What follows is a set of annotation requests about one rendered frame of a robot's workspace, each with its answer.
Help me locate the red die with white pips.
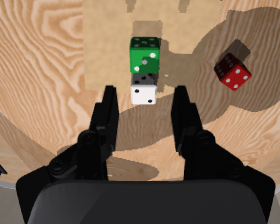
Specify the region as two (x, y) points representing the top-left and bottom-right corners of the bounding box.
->
(214, 53), (252, 91)

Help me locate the beige flat mat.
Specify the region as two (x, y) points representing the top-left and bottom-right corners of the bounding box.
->
(82, 0), (224, 100)

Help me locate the green die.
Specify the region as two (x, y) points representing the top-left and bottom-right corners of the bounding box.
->
(129, 37), (160, 74)

